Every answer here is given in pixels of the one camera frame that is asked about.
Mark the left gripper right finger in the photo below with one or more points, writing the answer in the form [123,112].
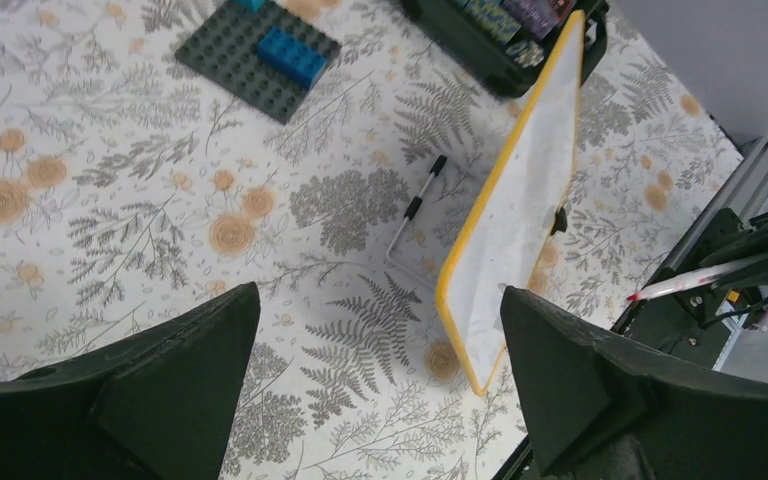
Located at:
[597,405]

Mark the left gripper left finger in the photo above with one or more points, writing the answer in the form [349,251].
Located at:
[156,405]

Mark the white marker pen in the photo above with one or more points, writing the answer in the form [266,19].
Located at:
[693,279]

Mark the yellow framed whiteboard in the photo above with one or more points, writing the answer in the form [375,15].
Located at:
[512,217]

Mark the floral tablecloth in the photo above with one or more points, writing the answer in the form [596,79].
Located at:
[133,189]

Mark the black poker chip case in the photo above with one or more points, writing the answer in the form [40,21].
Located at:
[506,44]

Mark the purple poker chip stack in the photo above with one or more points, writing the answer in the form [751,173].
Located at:
[540,17]

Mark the grey lego baseplate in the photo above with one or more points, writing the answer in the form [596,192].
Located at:
[224,50]

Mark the green poker chip stack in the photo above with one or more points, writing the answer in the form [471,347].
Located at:
[491,17]

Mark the light blue lego brick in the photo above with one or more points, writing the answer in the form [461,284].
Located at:
[251,6]

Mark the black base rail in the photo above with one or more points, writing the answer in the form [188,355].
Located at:
[692,325]

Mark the wire whiteboard stand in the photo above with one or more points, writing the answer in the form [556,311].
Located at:
[407,218]

